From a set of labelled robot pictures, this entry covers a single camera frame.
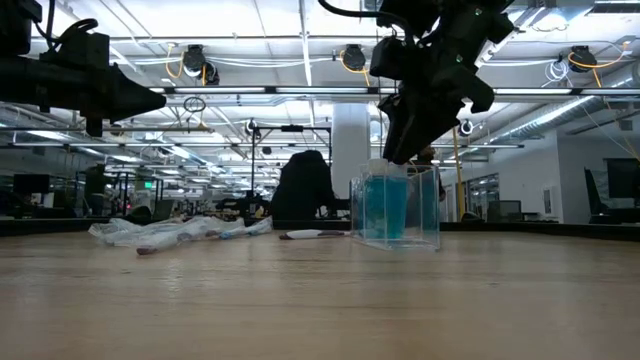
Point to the long ceiling light strip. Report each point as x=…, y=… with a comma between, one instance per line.
x=250, y=90

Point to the clear acrylic box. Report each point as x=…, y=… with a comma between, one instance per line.
x=425, y=242

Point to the person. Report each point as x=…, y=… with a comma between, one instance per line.
x=302, y=185
x=95, y=192
x=429, y=156

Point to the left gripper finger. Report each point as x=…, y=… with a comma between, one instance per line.
x=130, y=90
x=130, y=109

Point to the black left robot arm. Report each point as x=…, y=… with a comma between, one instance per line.
x=30, y=82

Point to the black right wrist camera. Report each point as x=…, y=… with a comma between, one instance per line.
x=387, y=59

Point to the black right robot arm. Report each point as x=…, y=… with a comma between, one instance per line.
x=450, y=20

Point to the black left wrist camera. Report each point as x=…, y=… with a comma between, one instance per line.
x=75, y=49

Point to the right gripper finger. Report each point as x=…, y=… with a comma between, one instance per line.
x=394, y=125
x=425, y=120

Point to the silver ventilation duct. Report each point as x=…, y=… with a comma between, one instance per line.
x=550, y=117

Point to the black gantry frame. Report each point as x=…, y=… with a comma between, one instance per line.
x=292, y=128

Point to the white round column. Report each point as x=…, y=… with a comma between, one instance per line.
x=350, y=145

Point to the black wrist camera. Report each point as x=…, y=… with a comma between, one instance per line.
x=75, y=49
x=387, y=59

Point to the large black monitor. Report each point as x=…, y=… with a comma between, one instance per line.
x=622, y=177

